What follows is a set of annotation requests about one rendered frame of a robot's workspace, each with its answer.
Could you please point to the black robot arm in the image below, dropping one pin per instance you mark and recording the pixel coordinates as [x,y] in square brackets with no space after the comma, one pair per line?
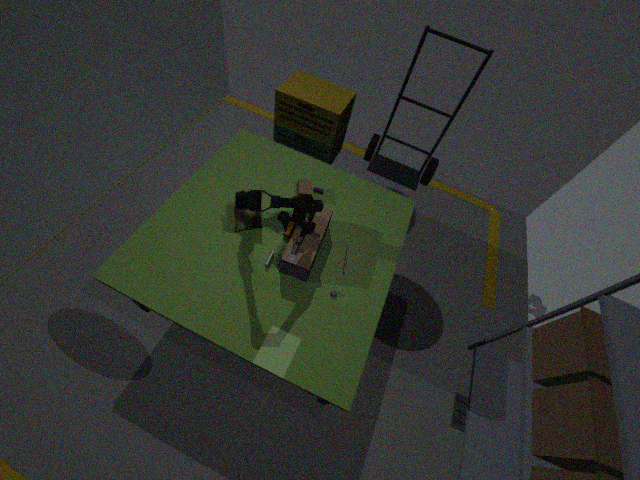
[252,201]

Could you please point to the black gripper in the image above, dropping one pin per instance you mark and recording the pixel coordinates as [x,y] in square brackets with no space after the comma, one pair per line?
[296,218]

